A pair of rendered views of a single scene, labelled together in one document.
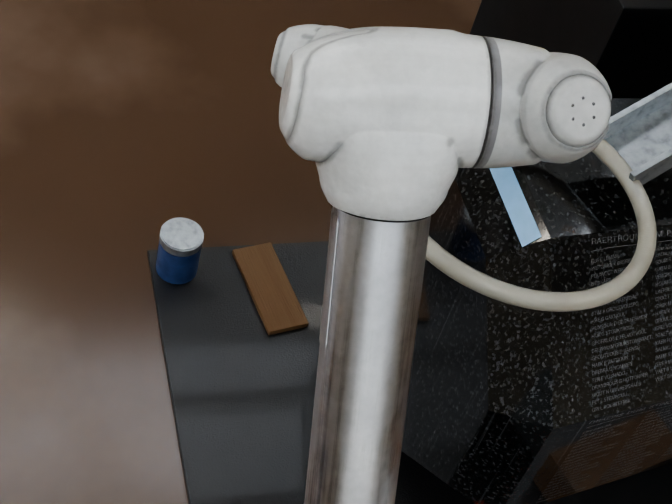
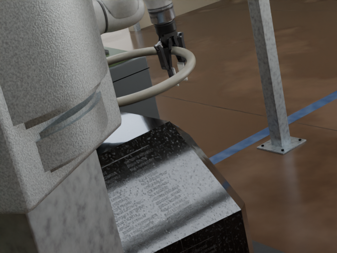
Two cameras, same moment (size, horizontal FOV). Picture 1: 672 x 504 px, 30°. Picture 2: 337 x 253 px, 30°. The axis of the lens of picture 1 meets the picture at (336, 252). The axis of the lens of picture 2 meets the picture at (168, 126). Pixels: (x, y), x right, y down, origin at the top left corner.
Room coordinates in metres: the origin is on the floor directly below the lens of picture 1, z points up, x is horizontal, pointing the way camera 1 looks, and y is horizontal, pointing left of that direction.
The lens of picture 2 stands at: (3.53, -0.47, 1.44)
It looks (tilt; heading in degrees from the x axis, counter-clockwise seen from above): 20 degrees down; 171
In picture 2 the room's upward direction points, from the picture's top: 13 degrees counter-clockwise
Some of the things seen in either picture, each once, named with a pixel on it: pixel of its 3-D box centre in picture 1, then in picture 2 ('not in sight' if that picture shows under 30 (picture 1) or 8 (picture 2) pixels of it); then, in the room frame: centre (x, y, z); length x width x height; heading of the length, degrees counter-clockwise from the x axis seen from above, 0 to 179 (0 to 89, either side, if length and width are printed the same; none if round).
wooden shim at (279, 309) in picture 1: (269, 287); not in sight; (1.84, 0.12, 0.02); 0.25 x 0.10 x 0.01; 36
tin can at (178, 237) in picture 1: (179, 251); not in sight; (1.82, 0.35, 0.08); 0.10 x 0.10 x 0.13
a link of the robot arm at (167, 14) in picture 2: not in sight; (162, 13); (1.38, -0.06, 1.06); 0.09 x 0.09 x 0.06
